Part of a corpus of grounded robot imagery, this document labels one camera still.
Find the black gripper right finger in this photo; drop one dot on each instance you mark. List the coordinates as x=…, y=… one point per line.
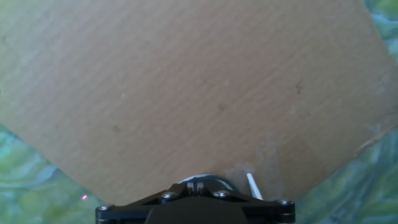
x=267, y=211

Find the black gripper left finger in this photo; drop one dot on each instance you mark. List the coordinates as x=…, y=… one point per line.
x=124, y=211

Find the small round steel plate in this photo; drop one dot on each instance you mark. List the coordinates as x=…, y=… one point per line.
x=214, y=180

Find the green marble pattern mat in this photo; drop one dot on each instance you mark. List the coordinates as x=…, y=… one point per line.
x=37, y=186

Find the brown cardboard sheet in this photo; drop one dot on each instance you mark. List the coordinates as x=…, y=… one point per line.
x=186, y=93

